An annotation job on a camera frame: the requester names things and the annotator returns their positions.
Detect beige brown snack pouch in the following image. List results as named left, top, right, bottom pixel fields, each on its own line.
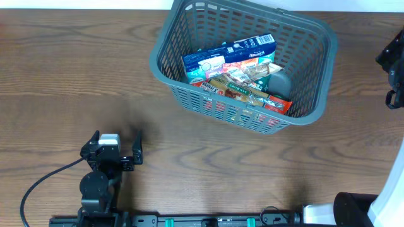
left=223, top=63, right=283, bottom=84

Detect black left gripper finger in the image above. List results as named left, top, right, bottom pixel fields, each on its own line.
left=132, top=131, right=143, bottom=165
left=80, top=130, right=100, bottom=158

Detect orange yellow spaghetti packet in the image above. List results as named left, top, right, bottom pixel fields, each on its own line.
left=193, top=75, right=293, bottom=114

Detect grey plastic lattice basket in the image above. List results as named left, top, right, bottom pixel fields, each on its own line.
left=150, top=1, right=338, bottom=134

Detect blue carton box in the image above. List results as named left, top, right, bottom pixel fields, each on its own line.
left=182, top=34, right=277, bottom=84

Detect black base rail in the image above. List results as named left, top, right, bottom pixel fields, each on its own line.
left=49, top=213, right=322, bottom=227

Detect green Nescafe coffee bag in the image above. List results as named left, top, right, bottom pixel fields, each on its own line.
left=248, top=75, right=271, bottom=93

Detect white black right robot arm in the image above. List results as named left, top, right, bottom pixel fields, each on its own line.
left=289, top=31, right=403, bottom=227

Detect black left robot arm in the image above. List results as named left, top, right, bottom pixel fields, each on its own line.
left=78, top=131, right=143, bottom=227

